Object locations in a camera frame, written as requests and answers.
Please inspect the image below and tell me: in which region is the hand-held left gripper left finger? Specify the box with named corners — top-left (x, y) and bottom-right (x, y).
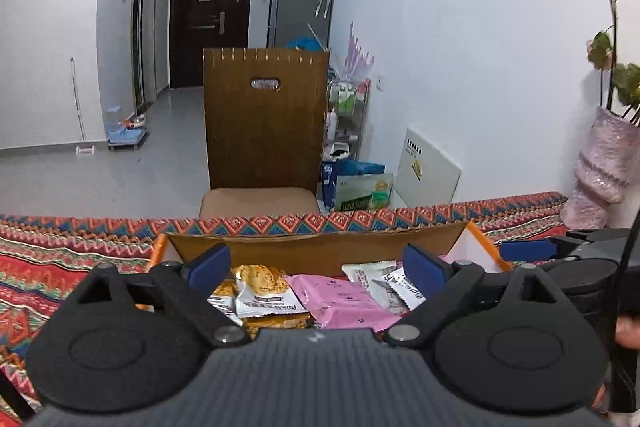
top-left (52, 243), bottom-right (251, 349)

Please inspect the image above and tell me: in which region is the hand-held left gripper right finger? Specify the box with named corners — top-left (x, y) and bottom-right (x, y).
top-left (382, 243), bottom-right (590, 350)

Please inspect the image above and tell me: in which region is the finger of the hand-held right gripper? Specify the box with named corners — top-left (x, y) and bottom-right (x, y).
top-left (500, 228), bottom-right (640, 262)
top-left (542, 257), bottom-right (623, 295)

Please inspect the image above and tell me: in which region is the orange snack packet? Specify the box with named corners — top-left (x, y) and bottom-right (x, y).
top-left (207, 279), bottom-right (241, 323)

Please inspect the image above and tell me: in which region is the white black print snack packet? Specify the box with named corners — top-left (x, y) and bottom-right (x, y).
top-left (370, 274), bottom-right (426, 315)

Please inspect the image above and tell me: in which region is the white orange cookie packet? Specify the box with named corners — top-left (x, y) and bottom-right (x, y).
top-left (234, 264), bottom-right (308, 319)

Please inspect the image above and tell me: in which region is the pink snack packet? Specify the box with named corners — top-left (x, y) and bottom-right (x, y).
top-left (284, 274), bottom-right (403, 330)

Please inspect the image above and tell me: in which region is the orange cardboard box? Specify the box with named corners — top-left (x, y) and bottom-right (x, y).
top-left (149, 221), bottom-right (513, 313)

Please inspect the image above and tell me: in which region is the person's right hand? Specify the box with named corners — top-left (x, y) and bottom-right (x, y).
top-left (614, 314), bottom-right (640, 350)

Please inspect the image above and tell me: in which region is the white flat panel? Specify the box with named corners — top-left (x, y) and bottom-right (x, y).
top-left (394, 128), bottom-right (462, 208)

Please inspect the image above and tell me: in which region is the green white bag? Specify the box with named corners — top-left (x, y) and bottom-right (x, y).
top-left (334, 173), bottom-right (395, 212)

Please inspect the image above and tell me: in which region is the pink ribbed vase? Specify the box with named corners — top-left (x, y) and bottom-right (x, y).
top-left (560, 107), bottom-right (640, 230)

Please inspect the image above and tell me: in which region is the blue printed bag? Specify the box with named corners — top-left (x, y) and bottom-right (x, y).
top-left (321, 159), bottom-right (386, 208)

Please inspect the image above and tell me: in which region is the brown wooden chair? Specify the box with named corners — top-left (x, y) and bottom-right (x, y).
top-left (199, 47), bottom-right (331, 219)

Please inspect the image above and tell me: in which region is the white mop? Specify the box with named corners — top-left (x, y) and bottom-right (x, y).
top-left (69, 57), bottom-right (96, 156)

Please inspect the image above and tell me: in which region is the metal storage cart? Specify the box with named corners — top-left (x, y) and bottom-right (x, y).
top-left (322, 77), bottom-right (371, 162)

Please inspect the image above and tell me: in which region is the dark entrance door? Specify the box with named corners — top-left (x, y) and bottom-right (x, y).
top-left (169, 0), bottom-right (256, 88)

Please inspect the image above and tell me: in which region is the blue plastic bag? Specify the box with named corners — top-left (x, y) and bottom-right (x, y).
top-left (287, 36), bottom-right (326, 52)

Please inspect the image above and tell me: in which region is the purple wall decoration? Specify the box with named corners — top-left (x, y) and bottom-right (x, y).
top-left (340, 22), bottom-right (376, 80)

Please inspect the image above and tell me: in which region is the dark doorway frame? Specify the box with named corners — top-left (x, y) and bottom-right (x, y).
top-left (132, 0), bottom-right (161, 108)

